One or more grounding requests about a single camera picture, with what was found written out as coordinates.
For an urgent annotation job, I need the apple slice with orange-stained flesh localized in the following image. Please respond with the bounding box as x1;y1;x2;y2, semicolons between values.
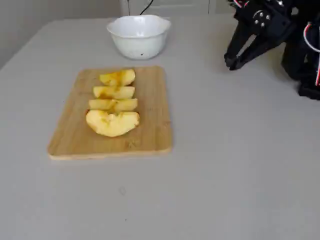
98;69;137;87

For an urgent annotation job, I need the thin apple slice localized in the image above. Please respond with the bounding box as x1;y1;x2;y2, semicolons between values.
92;85;136;100

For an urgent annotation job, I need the large thick apple slice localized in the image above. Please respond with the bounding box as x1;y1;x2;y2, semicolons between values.
85;109;141;138

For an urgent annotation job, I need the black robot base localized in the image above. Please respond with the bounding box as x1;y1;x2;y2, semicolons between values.
298;84;320;101

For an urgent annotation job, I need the white scalloped ceramic bowl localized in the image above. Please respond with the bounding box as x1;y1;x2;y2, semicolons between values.
106;14;172;61

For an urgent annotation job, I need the bamboo cutting board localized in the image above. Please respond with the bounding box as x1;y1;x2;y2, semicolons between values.
46;65;173;161

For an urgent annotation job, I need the red white black servo cable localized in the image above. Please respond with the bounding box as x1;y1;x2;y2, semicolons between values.
303;21;320;87
231;0;250;9

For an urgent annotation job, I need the white panelled cabinet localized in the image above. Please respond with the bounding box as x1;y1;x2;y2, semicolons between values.
119;0;216;16

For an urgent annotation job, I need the narrow pale apple slice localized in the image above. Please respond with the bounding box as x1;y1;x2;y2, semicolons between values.
88;98;139;113

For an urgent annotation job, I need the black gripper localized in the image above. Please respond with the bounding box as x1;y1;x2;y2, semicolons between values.
224;0;297;71

